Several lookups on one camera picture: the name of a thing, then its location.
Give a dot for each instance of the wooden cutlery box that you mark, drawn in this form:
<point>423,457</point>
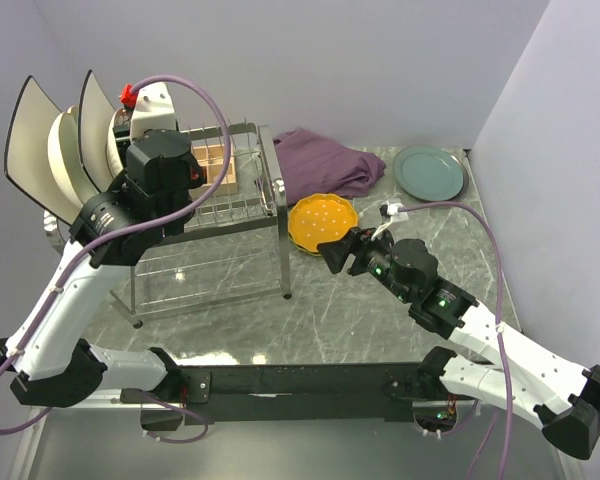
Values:
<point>211,158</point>

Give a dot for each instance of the purple-rimmed beige plate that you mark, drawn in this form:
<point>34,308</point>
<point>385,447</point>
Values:
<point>450,177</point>

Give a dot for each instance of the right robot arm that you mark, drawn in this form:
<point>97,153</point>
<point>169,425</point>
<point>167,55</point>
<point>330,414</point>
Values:
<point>559,397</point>

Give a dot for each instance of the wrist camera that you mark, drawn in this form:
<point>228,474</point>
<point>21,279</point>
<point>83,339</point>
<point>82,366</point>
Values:
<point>392,212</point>
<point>154,110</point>

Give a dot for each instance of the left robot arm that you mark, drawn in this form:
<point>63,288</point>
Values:
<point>54,365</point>

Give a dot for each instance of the black base beam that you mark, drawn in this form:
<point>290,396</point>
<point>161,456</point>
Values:
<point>302,392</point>

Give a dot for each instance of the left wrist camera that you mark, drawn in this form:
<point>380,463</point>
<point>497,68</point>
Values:
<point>154,110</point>

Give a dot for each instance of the steel dish rack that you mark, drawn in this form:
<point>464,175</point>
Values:
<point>234,248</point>

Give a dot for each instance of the white round plate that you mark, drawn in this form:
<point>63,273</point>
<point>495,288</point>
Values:
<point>65,160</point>

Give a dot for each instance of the white ribbed brown bowl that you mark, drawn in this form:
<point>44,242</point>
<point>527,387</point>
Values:
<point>113,157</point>

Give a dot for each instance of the dark green round plate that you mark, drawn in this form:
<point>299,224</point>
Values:
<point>413,168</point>

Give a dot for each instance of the large square plate, far left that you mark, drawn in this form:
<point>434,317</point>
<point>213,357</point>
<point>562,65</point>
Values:
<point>26,163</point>

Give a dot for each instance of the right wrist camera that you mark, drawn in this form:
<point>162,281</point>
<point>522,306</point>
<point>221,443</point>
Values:
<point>392,212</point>

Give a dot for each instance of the orange dotted plate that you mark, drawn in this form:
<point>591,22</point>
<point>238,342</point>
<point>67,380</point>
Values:
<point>320,218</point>

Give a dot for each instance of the lime green dotted plate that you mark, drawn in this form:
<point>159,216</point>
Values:
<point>310,252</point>

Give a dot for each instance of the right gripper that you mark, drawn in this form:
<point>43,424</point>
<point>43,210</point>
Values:
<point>357,242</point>

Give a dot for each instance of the brown scale-pattern plate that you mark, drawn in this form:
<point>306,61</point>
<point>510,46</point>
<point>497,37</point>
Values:
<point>121,117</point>

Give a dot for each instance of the purple cloth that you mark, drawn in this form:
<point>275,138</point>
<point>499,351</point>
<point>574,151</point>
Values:
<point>313,164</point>

